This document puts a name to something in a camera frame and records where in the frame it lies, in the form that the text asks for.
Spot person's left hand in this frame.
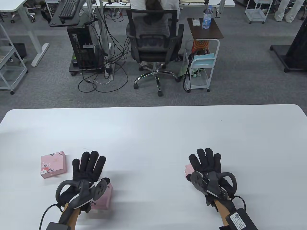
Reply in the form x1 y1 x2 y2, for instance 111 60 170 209
59 151 111 212

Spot person's right hand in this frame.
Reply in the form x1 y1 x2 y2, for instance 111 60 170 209
186 148 236 206

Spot black VR controller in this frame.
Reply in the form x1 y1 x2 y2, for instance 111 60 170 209
56 178 107 210
191 171 238 199

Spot pink floral jewelry box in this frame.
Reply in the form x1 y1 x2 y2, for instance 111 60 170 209
90 183 113 211
40 151 67 179

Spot person's left forearm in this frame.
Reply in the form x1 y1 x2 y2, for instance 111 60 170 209
59 204 79 230

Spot person's right forearm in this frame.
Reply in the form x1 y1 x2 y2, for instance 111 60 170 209
213 199 230 227

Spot black labelled wrist sensor box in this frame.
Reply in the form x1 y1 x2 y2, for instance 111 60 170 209
219 208 258 230

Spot green bag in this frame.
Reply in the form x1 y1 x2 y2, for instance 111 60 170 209
179 64 192 77

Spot black wheeled computer platform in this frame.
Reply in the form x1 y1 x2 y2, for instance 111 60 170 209
69 53 106 76

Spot light blue folder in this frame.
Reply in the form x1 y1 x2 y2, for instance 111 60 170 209
193 53 215 66

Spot orange patterned bag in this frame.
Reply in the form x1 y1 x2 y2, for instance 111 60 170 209
191 40 210 53

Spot black mesh office chair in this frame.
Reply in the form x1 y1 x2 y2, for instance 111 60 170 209
126 9 184 97

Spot black computer tower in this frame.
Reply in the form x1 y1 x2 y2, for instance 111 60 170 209
67 25 102 70

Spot brown side table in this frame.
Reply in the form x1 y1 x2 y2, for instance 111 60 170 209
187 18 224 39

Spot clear water bottle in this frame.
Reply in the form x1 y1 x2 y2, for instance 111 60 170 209
202 5 213 29

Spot white desk with metal legs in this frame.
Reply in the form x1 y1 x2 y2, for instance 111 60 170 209
86 0 235 81

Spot black keyboard tray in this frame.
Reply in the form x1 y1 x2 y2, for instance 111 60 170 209
49 0 87 27

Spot black floor stand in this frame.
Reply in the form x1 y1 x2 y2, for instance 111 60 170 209
269 22 307 73

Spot black backpack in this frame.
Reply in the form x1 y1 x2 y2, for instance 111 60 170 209
41 0 55 23

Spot black keyboard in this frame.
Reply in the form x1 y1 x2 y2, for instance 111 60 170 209
58 0 79 19

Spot white chair base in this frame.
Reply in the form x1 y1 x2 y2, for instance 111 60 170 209
10 12 36 23

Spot white standing desk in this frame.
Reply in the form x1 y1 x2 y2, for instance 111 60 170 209
0 0 50 67

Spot black floor cables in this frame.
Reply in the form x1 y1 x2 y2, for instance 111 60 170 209
78 14 131 93

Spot white wire rolling cart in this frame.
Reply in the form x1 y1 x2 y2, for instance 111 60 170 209
0 23 29 95

